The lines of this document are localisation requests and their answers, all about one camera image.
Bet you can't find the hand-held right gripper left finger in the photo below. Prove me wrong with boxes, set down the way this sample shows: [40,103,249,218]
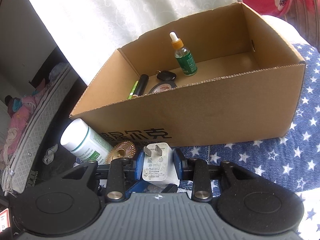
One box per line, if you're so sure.
[61,152,145,202]

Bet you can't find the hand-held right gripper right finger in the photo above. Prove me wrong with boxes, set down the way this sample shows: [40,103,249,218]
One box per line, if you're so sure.
[174,150,255,202]

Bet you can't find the white charger plug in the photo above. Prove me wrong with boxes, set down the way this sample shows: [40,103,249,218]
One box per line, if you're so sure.
[142,142,180,189]

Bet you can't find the brown cardboard box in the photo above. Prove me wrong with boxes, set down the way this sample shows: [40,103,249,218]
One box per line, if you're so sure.
[69,2,306,147]

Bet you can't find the green tube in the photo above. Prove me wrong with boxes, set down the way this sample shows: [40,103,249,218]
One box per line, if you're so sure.
[128,81,139,99]

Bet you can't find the blue plastic object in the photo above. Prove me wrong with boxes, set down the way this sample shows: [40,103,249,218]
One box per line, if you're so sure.
[125,179,153,195]

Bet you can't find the gold mesh ornament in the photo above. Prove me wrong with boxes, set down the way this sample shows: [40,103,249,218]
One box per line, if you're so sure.
[104,141,137,165]

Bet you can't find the white pill bottle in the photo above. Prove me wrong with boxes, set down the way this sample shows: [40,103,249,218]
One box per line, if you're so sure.
[60,118,114,165]

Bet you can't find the black tape roll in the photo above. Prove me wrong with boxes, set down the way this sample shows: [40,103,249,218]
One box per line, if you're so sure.
[149,81,178,94]

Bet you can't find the black cylinder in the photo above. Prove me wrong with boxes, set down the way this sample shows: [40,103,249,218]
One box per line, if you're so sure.
[134,74,150,98]

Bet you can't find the white sock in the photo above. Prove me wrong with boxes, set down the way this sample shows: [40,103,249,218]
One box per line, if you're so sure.
[43,144,59,166]

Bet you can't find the black key fob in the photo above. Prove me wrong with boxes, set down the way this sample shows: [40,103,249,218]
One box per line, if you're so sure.
[155,70,177,82]

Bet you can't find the white quilted mattress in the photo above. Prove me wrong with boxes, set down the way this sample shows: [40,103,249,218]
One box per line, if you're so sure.
[0,65,78,194]

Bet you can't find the green label dropper bottle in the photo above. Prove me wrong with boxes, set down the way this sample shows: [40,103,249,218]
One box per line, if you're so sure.
[169,32,198,76]

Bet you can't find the star patterned patchwork blanket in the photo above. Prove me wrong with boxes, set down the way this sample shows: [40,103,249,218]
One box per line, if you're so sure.
[175,15,320,230]

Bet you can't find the pink clothes pile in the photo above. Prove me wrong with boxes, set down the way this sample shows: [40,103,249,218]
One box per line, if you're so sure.
[5,90,48,158]

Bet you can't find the white patterned curtain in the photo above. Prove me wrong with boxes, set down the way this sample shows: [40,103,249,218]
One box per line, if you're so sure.
[20,0,240,87]

